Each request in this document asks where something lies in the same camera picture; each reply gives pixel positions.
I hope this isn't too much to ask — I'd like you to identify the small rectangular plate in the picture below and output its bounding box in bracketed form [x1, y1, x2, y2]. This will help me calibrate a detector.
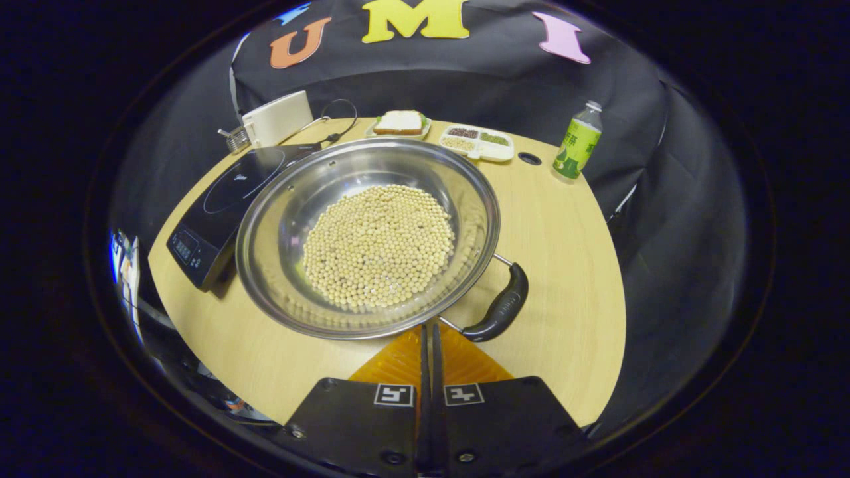
[365, 116, 432, 141]

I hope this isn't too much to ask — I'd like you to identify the pile of soybeans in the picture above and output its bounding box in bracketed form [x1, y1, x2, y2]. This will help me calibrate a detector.
[303, 185, 456, 310]

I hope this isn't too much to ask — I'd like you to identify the stainless steel pot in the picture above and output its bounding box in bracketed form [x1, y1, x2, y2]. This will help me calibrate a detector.
[235, 137, 530, 343]

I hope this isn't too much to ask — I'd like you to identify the black induction cooktop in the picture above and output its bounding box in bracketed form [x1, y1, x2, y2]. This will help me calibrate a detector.
[166, 145, 319, 293]

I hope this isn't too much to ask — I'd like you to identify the green drink bottle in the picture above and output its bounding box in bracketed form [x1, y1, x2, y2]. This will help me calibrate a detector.
[552, 100, 604, 180]

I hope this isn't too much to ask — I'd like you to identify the black backdrop cloth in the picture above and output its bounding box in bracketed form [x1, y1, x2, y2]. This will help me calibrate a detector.
[110, 0, 744, 432]

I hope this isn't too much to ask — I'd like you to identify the white divided bean dish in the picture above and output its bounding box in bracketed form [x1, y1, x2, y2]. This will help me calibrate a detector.
[438, 124, 515, 163]

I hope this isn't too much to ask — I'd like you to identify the black power cable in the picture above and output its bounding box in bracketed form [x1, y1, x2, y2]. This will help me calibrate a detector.
[279, 98, 358, 150]

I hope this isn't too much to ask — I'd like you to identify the white toaster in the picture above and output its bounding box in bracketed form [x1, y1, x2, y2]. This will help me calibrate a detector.
[242, 90, 314, 148]

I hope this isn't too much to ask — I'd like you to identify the metal wire basket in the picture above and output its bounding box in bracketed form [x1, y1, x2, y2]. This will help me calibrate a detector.
[218, 126, 252, 155]

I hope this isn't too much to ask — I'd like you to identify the sandwich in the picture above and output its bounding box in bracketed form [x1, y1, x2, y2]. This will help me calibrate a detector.
[372, 110, 426, 136]

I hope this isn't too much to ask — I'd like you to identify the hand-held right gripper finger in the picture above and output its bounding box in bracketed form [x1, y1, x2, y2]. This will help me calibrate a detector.
[432, 323, 588, 475]
[276, 323, 430, 475]

